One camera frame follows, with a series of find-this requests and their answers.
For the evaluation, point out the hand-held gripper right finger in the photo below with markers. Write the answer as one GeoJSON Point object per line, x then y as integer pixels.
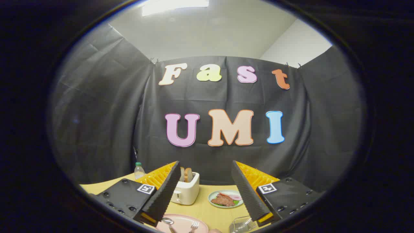
{"type": "Point", "coordinates": [247, 191]}

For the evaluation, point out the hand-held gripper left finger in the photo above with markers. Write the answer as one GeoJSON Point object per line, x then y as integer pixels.
{"type": "Point", "coordinates": [166, 191]}

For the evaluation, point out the pink ham slice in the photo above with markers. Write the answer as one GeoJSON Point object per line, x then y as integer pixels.
{"type": "Point", "coordinates": [235, 197]}

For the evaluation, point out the green lettuce leaf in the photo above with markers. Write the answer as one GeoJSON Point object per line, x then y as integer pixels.
{"type": "Point", "coordinates": [236, 202]}

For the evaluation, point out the cream white toaster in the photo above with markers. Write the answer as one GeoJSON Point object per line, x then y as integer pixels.
{"type": "Point", "coordinates": [188, 191]}

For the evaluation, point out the brown cooked meat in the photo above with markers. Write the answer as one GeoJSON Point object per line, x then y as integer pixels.
{"type": "Point", "coordinates": [222, 200]}

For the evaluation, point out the clear plastic water bottle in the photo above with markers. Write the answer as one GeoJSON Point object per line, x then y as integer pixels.
{"type": "Point", "coordinates": [139, 173]}

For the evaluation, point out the pale green plate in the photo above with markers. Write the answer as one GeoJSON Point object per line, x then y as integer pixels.
{"type": "Point", "coordinates": [212, 196]}

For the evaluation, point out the pink round plate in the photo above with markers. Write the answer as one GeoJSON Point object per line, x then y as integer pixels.
{"type": "Point", "coordinates": [182, 225]}

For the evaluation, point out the ceiling light panel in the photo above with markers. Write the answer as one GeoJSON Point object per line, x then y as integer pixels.
{"type": "Point", "coordinates": [174, 5]}

